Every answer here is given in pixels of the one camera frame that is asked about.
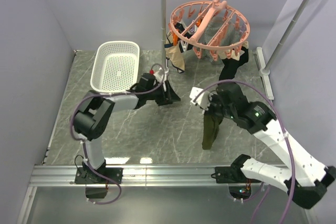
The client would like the white plastic basket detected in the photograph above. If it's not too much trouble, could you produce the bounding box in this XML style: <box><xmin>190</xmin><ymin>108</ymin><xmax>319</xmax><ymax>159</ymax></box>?
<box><xmin>90</xmin><ymin>41</ymin><xmax>140</xmax><ymax>93</ymax></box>

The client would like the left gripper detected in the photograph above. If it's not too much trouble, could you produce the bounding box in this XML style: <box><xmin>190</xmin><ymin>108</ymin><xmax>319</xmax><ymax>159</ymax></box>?
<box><xmin>146</xmin><ymin>80</ymin><xmax>180</xmax><ymax>106</ymax></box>

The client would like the black underwear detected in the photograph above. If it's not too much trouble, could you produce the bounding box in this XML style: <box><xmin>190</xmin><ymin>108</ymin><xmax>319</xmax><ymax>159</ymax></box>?
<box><xmin>218</xmin><ymin>41</ymin><xmax>249</xmax><ymax>80</ymax></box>

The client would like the pink round clip hanger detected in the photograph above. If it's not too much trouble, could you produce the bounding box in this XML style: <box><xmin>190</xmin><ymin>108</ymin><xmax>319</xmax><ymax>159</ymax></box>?
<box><xmin>168</xmin><ymin>0</ymin><xmax>250</xmax><ymax>61</ymax></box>

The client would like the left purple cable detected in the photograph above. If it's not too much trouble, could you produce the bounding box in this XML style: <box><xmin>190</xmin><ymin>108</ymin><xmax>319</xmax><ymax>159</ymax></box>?
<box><xmin>69</xmin><ymin>63</ymin><xmax>169</xmax><ymax>206</ymax></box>

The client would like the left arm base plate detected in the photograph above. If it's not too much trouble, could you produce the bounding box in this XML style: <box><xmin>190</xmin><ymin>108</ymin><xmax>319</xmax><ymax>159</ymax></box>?
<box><xmin>74</xmin><ymin>166</ymin><xmax>123</xmax><ymax>185</ymax></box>

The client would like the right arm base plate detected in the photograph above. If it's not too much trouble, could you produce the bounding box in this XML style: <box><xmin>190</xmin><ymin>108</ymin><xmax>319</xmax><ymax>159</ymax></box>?
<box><xmin>211</xmin><ymin>166</ymin><xmax>260</xmax><ymax>184</ymax></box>

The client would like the beige hanging underwear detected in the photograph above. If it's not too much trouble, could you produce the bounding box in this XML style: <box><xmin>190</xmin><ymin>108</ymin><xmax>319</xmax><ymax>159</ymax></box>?
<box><xmin>164</xmin><ymin>32</ymin><xmax>185</xmax><ymax>73</ymax></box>

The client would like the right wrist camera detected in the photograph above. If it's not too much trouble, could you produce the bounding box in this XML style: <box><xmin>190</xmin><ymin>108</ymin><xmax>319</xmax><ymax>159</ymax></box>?
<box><xmin>190</xmin><ymin>87</ymin><xmax>212</xmax><ymax>111</ymax></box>

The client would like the aluminium rail frame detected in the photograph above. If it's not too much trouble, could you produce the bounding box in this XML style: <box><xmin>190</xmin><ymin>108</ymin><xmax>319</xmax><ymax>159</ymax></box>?
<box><xmin>20</xmin><ymin>51</ymin><xmax>288</xmax><ymax>223</ymax></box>

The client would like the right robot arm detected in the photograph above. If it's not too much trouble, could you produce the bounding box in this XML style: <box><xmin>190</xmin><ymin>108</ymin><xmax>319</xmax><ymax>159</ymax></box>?
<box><xmin>191</xmin><ymin>80</ymin><xmax>335</xmax><ymax>209</ymax></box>

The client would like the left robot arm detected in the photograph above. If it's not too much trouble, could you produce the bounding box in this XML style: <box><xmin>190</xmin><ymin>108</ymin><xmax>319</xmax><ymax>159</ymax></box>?
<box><xmin>70</xmin><ymin>72</ymin><xmax>181</xmax><ymax>183</ymax></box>

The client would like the grey striped hanging underwear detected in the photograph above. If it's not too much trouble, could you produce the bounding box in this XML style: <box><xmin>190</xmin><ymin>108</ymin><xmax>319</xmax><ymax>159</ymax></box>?
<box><xmin>203</xmin><ymin>16</ymin><xmax>244</xmax><ymax>63</ymax></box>

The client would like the olive green underwear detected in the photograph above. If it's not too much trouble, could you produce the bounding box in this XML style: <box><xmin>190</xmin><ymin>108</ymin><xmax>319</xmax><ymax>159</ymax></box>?
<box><xmin>202</xmin><ymin>116</ymin><xmax>219</xmax><ymax>150</ymax></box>

